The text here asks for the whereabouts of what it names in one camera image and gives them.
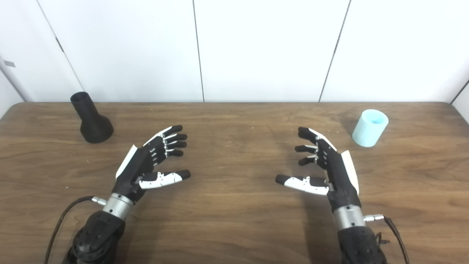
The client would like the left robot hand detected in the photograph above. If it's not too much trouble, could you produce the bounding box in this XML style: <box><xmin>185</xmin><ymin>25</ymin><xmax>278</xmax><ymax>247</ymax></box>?
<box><xmin>111</xmin><ymin>125</ymin><xmax>191</xmax><ymax>203</ymax></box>

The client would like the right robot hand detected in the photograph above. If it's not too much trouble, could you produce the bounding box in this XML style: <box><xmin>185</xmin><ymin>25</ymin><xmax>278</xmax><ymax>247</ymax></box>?
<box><xmin>275</xmin><ymin>127</ymin><xmax>360</xmax><ymax>212</ymax></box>

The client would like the light-blue hose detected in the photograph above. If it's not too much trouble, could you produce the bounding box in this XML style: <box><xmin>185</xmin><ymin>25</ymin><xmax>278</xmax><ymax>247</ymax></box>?
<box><xmin>352</xmin><ymin>109</ymin><xmax>389</xmax><ymax>148</ymax></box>

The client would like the black nozzle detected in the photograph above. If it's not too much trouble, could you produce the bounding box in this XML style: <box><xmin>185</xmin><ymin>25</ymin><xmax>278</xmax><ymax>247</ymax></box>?
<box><xmin>70</xmin><ymin>92</ymin><xmax>114</xmax><ymax>144</ymax></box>

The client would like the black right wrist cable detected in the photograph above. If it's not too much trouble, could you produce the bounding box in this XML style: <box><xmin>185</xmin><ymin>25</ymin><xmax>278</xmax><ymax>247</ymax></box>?
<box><xmin>363</xmin><ymin>214</ymin><xmax>411</xmax><ymax>264</ymax></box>

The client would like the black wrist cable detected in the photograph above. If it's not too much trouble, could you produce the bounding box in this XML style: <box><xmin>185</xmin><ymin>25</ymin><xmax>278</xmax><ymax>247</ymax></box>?
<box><xmin>363</xmin><ymin>214</ymin><xmax>411</xmax><ymax>264</ymax></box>
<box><xmin>44</xmin><ymin>196</ymin><xmax>107</xmax><ymax>264</ymax></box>

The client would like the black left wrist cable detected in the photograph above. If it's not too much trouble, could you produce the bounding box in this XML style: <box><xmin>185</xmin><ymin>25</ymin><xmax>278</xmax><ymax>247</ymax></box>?
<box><xmin>44</xmin><ymin>196</ymin><xmax>107</xmax><ymax>264</ymax></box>

